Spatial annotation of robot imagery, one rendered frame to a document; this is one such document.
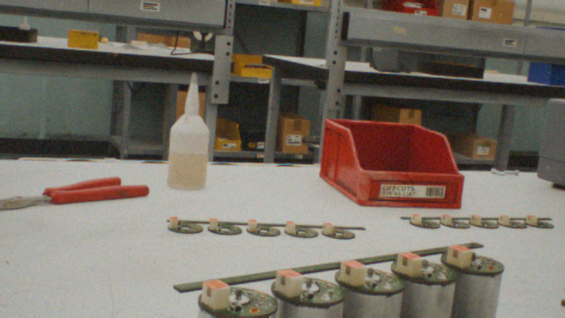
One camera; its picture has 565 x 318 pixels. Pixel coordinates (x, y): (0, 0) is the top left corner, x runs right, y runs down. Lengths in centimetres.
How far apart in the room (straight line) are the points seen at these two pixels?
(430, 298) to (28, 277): 24
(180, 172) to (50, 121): 410
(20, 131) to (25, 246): 425
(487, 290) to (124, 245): 26
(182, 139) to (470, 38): 251
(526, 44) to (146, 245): 285
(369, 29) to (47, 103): 240
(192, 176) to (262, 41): 432
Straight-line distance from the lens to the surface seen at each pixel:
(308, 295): 25
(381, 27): 290
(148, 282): 44
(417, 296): 29
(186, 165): 66
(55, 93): 473
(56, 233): 52
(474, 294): 31
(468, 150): 532
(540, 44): 331
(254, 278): 26
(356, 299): 27
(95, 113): 476
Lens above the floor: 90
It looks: 10 degrees down
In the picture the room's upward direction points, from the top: 6 degrees clockwise
